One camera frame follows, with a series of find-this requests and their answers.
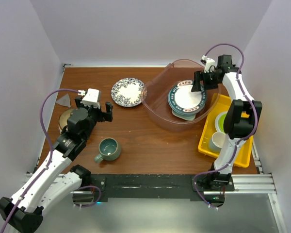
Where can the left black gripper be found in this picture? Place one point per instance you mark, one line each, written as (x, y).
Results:
(103, 116)

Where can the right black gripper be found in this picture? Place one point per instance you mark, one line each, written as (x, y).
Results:
(201, 75)

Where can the dark green lettered plate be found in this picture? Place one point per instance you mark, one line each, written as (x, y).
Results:
(180, 96)

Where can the blue floral plate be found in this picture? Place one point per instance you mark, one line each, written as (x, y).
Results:
(127, 92)

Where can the pink translucent plastic bin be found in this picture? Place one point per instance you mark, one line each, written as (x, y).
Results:
(155, 92)

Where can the cream patterned bowl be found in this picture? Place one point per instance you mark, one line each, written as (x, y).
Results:
(62, 122)

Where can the mint green divided tray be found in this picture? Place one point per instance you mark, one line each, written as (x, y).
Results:
(188, 118)

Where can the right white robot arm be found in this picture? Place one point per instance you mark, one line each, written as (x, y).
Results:
(240, 123)

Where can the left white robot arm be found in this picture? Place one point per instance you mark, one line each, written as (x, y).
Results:
(25, 210)

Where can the yellow plastic tray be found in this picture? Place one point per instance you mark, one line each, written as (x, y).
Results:
(222, 105)

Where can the teal ceramic mug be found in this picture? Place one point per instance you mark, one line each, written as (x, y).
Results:
(109, 150)

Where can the green plate white rim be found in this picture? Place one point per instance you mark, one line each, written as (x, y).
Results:
(219, 122)

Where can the grey triangular scraper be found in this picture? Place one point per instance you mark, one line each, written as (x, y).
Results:
(64, 101)

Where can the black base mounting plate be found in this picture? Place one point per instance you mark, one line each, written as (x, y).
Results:
(162, 186)

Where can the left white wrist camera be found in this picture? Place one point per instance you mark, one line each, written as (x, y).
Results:
(91, 97)

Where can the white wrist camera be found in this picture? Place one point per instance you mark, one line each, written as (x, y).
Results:
(209, 64)
(91, 97)

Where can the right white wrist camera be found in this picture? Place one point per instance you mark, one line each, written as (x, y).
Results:
(209, 64)

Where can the white mug blue handle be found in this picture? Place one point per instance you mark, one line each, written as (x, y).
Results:
(216, 141)

